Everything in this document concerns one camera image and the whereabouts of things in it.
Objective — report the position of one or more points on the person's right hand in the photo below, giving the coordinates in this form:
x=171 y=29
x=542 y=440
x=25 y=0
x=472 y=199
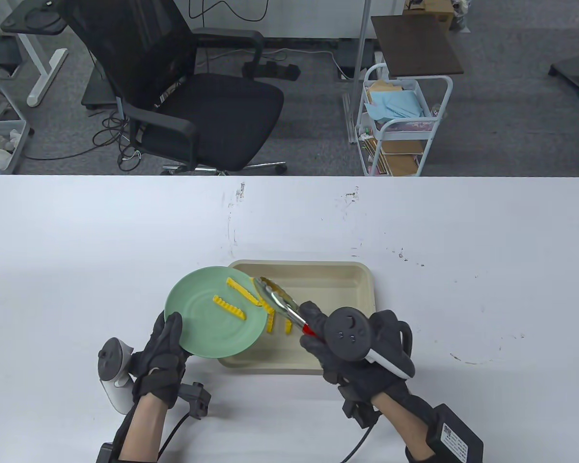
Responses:
x=362 y=376

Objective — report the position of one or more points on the person's left hand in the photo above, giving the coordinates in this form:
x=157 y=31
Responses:
x=159 y=366

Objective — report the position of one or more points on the green plate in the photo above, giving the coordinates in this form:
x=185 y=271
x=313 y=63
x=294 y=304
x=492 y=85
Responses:
x=198 y=328

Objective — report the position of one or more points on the yellow crinkle-cut fry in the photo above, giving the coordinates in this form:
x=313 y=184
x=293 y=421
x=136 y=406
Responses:
x=239 y=288
x=229 y=307
x=288 y=327
x=270 y=322

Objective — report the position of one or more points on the beige baking tray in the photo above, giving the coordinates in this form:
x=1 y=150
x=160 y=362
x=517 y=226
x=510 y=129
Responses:
x=328 y=284

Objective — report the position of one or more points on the person's right forearm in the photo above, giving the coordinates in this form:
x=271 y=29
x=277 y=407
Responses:
x=405 y=424

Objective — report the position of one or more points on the black forearm battery pack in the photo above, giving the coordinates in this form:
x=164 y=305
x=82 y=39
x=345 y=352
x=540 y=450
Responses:
x=106 y=454
x=456 y=436

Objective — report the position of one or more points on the person's left forearm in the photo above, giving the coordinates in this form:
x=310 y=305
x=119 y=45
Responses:
x=142 y=434

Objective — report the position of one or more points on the black and white hand controller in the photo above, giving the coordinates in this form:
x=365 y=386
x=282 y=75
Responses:
x=348 y=333

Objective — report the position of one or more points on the brown cardboard sheets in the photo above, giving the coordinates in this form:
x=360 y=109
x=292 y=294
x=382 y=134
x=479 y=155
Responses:
x=400 y=159

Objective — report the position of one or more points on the black mesh office chair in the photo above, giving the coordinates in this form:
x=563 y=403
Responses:
x=212 y=111

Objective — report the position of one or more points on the white rolling cart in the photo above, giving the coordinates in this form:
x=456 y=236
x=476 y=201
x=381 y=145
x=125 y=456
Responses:
x=444 y=115

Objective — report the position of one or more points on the black power strip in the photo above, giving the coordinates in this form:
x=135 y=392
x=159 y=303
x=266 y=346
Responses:
x=275 y=70

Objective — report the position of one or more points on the brown side table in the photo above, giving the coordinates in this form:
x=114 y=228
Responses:
x=415 y=46

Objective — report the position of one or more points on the white partition panel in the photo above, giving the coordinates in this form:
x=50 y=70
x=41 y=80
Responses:
x=309 y=19

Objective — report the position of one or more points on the black-top white-leg desk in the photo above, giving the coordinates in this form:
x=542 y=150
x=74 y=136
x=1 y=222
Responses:
x=34 y=21

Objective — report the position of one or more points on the cardboard box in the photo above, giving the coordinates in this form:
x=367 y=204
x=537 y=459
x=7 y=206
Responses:
x=436 y=12

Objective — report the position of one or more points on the black floor platform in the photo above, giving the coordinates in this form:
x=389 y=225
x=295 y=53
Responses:
x=576 y=72

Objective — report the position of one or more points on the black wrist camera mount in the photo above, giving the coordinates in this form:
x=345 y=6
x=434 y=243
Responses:
x=197 y=398
x=359 y=410

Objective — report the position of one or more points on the metal frame pole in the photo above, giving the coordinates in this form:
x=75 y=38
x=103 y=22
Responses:
x=362 y=48

